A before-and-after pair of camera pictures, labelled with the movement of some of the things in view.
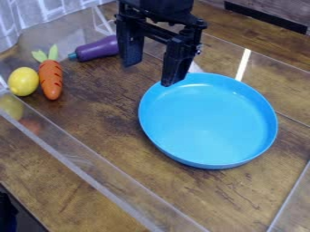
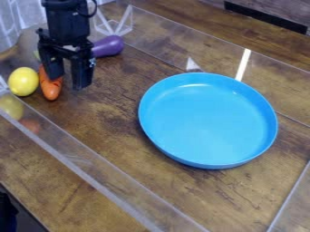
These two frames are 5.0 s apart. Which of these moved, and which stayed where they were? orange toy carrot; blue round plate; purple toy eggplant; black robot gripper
Moved: black robot gripper
Stayed: orange toy carrot; blue round plate; purple toy eggplant
